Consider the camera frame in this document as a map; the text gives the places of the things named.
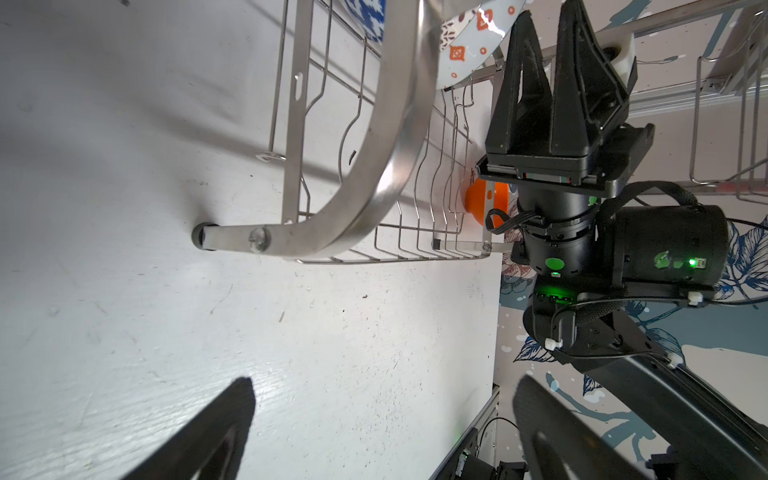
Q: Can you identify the green pattern bowl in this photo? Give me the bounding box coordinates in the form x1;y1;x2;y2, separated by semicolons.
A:
436;0;526;90

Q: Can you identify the steel two-tier dish rack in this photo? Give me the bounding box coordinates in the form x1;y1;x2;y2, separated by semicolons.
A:
192;1;732;263

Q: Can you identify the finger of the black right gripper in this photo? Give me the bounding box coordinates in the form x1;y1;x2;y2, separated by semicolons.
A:
485;11;552;155
550;0;629;158

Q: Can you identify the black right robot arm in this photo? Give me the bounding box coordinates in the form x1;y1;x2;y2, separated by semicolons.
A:
476;1;767;479

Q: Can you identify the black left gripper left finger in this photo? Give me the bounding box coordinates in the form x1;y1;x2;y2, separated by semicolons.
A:
125;377;256;479

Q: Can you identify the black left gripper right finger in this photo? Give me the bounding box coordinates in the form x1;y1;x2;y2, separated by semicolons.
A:
512;376;646;479

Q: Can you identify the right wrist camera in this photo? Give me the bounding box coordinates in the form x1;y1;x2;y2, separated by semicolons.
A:
598;33;638;94

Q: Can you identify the plain orange bowl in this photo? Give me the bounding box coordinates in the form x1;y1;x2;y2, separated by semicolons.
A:
464;179;510;226

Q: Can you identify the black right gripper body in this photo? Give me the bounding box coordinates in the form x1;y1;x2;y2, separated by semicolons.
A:
476;123;655;198

